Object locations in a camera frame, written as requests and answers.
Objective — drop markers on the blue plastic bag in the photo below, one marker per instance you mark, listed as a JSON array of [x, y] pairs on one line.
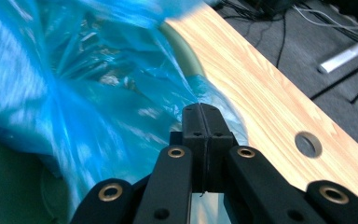
[[84, 102]]

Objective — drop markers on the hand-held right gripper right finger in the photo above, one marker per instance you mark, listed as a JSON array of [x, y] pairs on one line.
[[219, 146]]

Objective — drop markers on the white bar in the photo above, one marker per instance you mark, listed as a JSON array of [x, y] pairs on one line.
[[343, 57]]

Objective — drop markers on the black stand legs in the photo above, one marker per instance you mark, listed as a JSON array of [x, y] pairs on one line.
[[348, 79]]

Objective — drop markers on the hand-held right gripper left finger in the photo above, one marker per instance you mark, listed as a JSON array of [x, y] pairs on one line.
[[194, 146]]

